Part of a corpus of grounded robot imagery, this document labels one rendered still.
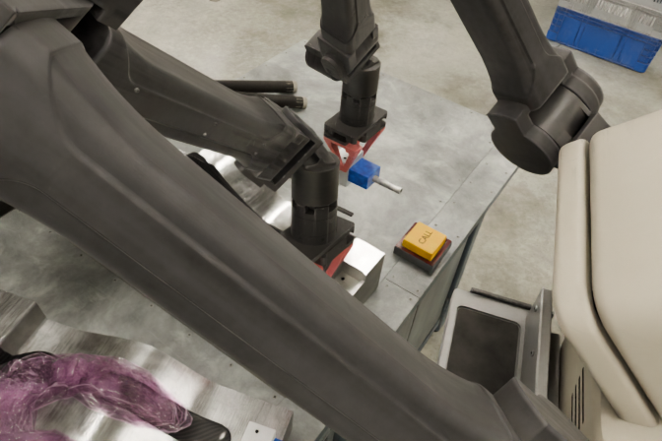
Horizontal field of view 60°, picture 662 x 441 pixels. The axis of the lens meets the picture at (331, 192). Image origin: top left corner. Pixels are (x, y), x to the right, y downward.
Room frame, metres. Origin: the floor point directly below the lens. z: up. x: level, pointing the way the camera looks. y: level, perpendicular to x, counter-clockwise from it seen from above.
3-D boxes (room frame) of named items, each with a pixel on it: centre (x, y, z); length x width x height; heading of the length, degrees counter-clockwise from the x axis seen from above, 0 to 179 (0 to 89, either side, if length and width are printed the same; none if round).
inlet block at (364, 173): (0.77, -0.06, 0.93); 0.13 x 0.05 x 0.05; 59
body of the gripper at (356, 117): (0.79, -0.03, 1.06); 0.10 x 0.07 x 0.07; 149
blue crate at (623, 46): (3.35, -1.56, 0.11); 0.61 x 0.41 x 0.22; 57
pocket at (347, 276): (0.57, -0.04, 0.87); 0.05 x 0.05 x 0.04; 59
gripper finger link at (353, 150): (0.78, -0.02, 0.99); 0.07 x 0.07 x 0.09; 59
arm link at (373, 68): (0.80, -0.02, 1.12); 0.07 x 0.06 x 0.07; 51
